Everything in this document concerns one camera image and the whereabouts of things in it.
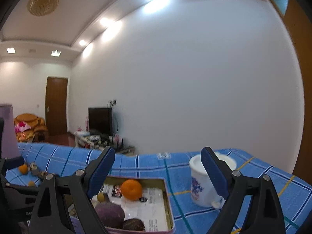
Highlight large orange mandarin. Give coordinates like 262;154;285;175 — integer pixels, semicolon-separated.
121;179;143;201

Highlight small orange on cloth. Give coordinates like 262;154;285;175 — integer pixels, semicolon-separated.
18;164;28;175

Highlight cut water chestnut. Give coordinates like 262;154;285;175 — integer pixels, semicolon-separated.
28;162;40;176

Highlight water chestnut on cloth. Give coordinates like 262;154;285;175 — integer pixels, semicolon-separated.
38;171;48;180

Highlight blue plaid cloth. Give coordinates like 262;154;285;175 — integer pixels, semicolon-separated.
18;143;311;233

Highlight lilac tumbler cup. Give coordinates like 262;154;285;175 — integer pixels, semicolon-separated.
1;104;20;159

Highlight small yellow-green fruit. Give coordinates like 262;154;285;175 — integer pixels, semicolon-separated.
97;192;105;202

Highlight purple sweet potato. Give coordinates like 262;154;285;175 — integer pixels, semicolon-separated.
95;202;125;228

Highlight white floral mug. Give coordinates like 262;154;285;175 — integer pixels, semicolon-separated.
189;154;225;209

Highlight orange leather armchair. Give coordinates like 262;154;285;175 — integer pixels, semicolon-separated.
14;113;49;143

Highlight metal tin tray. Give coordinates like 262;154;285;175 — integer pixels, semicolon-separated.
68;175;176;234

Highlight dark water chestnut in tray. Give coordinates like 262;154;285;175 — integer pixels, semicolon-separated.
122;218;145;231

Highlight TV stand with clutter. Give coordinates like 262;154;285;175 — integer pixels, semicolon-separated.
73;130;135;156

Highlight printed paper in tray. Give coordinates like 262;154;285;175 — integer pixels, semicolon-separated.
100;184;174;233

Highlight black television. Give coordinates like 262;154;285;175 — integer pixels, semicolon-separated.
88;107;113;136

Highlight brown wooden door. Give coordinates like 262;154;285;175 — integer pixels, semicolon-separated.
45;77;68;136

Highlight round gold ceiling lamp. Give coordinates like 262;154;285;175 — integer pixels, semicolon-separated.
27;0;59;16

